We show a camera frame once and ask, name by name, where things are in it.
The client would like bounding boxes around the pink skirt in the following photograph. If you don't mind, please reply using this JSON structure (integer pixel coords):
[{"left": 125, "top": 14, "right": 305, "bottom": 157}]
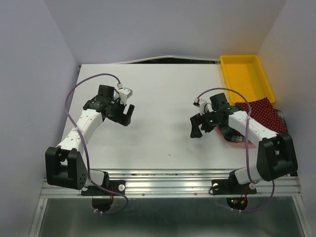
[{"left": 214, "top": 126, "right": 246, "bottom": 148}]

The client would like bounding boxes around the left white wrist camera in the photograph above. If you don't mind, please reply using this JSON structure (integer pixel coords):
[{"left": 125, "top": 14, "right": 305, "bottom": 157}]
[{"left": 115, "top": 87, "right": 133, "bottom": 105}]

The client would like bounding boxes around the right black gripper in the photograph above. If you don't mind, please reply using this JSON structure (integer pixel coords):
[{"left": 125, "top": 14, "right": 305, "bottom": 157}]
[{"left": 189, "top": 108, "right": 220, "bottom": 138}]

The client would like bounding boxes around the plaid skirt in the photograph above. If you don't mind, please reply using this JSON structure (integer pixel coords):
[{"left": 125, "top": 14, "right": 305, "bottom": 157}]
[{"left": 216, "top": 109, "right": 288, "bottom": 143}]

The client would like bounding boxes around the yellow plastic bin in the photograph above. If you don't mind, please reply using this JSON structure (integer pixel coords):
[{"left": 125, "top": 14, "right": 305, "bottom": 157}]
[{"left": 220, "top": 55, "right": 276, "bottom": 104}]

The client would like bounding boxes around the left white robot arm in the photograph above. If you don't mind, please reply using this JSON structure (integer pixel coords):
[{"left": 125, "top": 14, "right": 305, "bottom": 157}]
[{"left": 45, "top": 85, "right": 135, "bottom": 195}]

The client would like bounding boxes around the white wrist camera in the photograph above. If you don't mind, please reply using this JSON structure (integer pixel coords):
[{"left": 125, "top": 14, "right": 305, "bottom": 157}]
[
  {"left": 193, "top": 98, "right": 207, "bottom": 116},
  {"left": 115, "top": 87, "right": 133, "bottom": 105}
]

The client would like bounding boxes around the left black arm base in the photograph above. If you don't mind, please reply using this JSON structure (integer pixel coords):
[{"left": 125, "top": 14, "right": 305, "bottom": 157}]
[{"left": 81, "top": 172, "right": 128, "bottom": 215}]

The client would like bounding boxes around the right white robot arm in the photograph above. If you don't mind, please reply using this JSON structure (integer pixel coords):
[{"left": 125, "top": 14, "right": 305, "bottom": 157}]
[{"left": 190, "top": 93, "right": 298, "bottom": 193}]

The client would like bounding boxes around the red polka dot skirt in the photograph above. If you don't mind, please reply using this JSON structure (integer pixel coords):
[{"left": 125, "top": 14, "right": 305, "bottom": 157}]
[{"left": 249, "top": 97, "right": 288, "bottom": 133}]

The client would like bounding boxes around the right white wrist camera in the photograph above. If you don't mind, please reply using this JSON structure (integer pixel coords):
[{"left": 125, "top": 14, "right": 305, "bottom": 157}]
[{"left": 193, "top": 98, "right": 207, "bottom": 116}]

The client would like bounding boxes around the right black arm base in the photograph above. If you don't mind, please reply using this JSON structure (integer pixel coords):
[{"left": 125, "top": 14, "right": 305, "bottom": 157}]
[{"left": 209, "top": 171, "right": 257, "bottom": 211}]

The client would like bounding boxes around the aluminium rail frame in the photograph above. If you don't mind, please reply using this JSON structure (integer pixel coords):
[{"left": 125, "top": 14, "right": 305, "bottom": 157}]
[{"left": 30, "top": 169, "right": 313, "bottom": 237}]

